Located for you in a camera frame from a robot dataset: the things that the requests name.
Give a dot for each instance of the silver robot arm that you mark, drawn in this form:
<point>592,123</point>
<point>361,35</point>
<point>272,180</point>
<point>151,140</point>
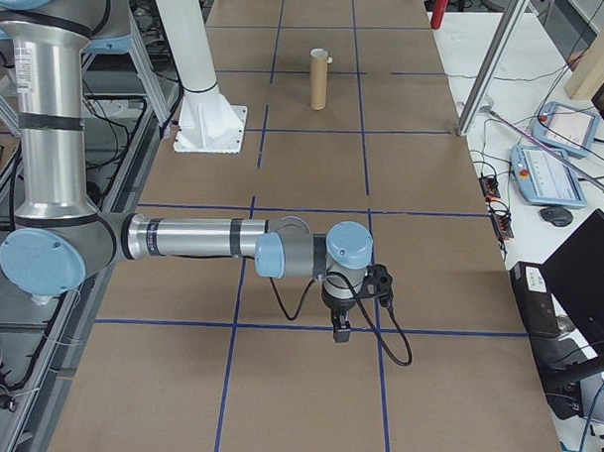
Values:
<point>51,145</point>

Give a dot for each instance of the black orange connector board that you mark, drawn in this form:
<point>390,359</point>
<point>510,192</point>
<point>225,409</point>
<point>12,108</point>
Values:
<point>490,187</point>
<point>502,226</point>

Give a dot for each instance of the black mini computer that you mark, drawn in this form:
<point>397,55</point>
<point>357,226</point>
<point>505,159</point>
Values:
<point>528,297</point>

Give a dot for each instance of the white side table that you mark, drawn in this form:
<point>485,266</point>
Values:
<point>531,245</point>

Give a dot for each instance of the brown cardboard tube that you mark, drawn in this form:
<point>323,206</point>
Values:
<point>318,86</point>

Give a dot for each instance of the black computer mouse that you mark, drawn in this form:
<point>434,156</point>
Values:
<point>556,216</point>

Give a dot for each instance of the blue teach pendant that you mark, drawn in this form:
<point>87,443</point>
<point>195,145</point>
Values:
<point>548,178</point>
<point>569,127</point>

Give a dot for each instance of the black monitor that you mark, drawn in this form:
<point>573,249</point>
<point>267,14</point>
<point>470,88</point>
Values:
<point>592,285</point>

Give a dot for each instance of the red cylinder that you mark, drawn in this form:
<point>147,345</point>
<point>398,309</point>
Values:
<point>440,8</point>

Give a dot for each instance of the pale wooden beam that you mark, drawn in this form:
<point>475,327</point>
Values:
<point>591,62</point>

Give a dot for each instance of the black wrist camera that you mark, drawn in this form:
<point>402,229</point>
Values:
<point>378,280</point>

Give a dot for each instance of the white post with base plate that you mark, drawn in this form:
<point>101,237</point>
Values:
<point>192,51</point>

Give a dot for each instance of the aluminium profile post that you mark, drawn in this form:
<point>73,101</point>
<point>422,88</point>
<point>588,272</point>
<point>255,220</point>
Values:
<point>494,50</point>

